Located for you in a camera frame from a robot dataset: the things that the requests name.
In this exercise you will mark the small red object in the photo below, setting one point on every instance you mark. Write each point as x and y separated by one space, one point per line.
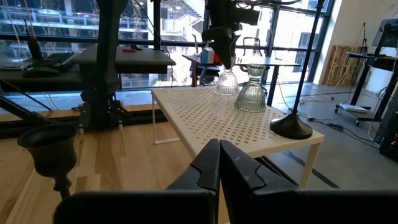
129 50

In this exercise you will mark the black computer tower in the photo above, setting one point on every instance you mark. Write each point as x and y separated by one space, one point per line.
388 133

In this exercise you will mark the clear scalloped glass candle holder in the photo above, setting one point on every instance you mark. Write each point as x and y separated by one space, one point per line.
227 85

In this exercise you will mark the black background table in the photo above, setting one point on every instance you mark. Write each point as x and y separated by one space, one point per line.
264 60

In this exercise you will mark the black computer mouse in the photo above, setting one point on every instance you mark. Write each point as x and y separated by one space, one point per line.
40 72

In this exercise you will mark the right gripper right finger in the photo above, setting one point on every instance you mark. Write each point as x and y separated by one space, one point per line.
280 205

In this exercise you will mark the black office chair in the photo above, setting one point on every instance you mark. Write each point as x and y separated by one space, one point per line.
252 39

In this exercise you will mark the wooden pallet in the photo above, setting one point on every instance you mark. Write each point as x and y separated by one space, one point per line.
339 65

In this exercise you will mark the green ribbed glass candle holder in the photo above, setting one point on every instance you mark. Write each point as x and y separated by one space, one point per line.
251 99

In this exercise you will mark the grey desk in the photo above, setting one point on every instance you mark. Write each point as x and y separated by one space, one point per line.
124 59

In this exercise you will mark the white blue carton box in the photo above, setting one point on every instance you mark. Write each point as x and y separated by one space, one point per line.
207 55

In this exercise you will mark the white perforated metal shelf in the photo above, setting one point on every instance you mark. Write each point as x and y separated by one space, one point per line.
202 118

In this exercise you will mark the tall black metal candlestick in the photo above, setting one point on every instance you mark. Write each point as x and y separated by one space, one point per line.
290 127
49 152

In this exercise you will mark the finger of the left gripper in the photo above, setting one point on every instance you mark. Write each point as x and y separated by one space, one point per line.
233 46
223 49

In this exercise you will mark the black table frame rails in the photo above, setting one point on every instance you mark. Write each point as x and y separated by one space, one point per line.
140 117

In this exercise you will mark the black rolling equipment stand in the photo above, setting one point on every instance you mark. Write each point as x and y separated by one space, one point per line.
367 62

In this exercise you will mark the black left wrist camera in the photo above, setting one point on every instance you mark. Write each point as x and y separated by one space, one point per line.
248 16

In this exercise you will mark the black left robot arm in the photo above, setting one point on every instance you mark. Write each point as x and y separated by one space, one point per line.
107 46

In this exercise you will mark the black handheld radio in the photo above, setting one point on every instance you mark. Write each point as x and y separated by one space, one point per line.
33 46

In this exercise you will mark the black tripod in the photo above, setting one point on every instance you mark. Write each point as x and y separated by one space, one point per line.
363 34

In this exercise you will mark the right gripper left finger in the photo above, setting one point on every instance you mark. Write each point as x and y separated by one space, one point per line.
174 205

